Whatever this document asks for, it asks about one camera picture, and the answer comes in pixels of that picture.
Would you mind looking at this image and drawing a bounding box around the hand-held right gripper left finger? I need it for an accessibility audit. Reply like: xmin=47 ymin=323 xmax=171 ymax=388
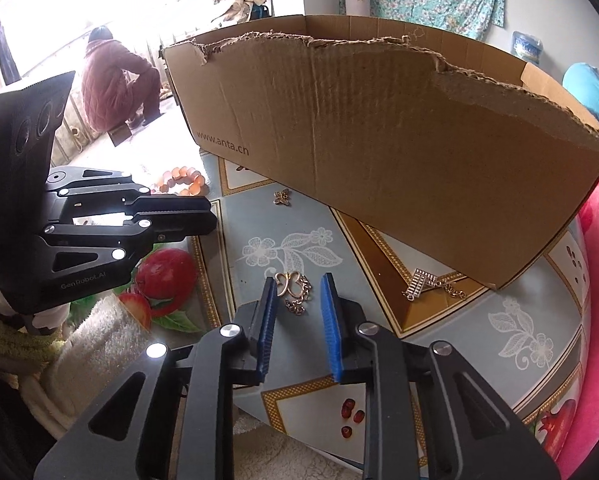
xmin=34 ymin=276 xmax=279 ymax=480

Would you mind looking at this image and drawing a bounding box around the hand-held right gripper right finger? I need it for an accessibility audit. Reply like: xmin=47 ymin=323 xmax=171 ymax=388
xmin=320 ymin=272 xmax=563 ymax=480

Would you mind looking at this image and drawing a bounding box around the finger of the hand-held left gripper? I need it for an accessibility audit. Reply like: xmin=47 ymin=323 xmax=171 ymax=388
xmin=44 ymin=166 xmax=213 ymax=221
xmin=42 ymin=210 xmax=219 ymax=281

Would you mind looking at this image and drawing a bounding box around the pink bead bracelet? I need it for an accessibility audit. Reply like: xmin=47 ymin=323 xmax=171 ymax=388
xmin=150 ymin=166 xmax=209 ymax=197

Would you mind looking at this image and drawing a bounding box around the gold butterfly pendant chain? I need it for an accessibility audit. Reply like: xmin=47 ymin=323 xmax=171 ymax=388
xmin=274 ymin=271 xmax=313 ymax=316

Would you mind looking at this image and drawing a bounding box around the brown cardboard box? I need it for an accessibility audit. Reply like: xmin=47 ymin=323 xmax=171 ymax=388
xmin=160 ymin=14 xmax=599 ymax=291

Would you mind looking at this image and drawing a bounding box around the fruit printed table cover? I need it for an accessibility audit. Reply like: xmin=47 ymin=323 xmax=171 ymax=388
xmin=70 ymin=150 xmax=593 ymax=466

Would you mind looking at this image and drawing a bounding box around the wooden stool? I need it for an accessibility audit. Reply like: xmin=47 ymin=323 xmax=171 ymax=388
xmin=107 ymin=122 xmax=135 ymax=148

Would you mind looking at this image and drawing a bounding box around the blue patterned pillow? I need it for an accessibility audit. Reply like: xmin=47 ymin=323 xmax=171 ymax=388
xmin=562 ymin=62 xmax=599 ymax=171

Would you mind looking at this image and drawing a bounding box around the silver abacus pendant with chain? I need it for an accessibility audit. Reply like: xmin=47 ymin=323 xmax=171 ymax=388
xmin=404 ymin=267 xmax=466 ymax=302

